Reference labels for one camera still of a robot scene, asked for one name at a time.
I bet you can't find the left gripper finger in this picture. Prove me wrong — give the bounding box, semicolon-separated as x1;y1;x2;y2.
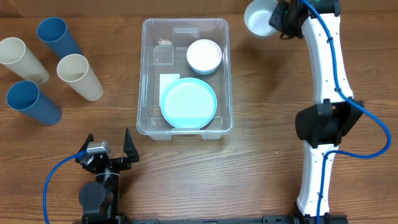
75;133;94;162
123;128;139;162

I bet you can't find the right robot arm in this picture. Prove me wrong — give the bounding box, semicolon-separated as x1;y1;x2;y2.
269;1;363;223

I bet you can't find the grey bowl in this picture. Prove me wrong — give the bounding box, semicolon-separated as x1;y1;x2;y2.
244;0;278;38

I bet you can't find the blue cup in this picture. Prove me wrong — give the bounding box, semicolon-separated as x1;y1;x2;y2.
36;17;83;59
6;80;62;126

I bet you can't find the blue cup bottom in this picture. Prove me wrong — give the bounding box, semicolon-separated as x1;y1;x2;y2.
6;80;62;126

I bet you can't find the blue cup top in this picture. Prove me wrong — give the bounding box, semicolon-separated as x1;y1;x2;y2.
36;17;83;59

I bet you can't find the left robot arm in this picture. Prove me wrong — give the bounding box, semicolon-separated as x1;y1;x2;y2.
75;129;139;224

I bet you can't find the light blue plate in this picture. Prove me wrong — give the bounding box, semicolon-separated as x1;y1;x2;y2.
160;78;218;129

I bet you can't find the blue cable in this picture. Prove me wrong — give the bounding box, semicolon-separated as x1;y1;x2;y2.
300;0;392;224
42;150;88;224

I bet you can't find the right blue cable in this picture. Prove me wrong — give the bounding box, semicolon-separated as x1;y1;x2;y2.
300;0;392;224

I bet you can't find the left blue cable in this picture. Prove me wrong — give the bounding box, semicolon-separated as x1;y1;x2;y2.
42;150;88;224

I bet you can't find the clear plastic storage bin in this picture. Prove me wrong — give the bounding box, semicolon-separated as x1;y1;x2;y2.
136;17;234;141

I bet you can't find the white label in bin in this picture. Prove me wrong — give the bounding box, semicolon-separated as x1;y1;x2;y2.
159;73;180;106

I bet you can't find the pink bowl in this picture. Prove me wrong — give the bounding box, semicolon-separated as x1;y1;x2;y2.
187;39;223;70

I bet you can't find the cream cup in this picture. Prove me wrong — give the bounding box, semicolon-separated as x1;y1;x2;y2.
57;54;104;101
1;37;49;85

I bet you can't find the light blue bowl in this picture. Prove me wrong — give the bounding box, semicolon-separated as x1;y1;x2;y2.
192;67;217;75

